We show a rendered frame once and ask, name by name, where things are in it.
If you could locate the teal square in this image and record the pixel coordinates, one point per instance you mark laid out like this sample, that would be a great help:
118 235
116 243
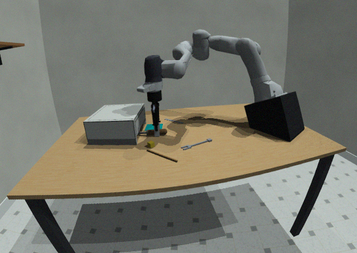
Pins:
150 127

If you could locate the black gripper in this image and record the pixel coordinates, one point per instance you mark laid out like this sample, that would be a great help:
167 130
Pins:
154 98

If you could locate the grey metal hook with dark handle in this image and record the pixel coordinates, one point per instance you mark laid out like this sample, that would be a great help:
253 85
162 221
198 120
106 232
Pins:
151 132

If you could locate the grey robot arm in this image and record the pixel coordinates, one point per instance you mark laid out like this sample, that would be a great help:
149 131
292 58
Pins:
155 68

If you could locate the small yellow cube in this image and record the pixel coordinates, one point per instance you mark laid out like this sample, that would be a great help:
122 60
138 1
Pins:
151 144

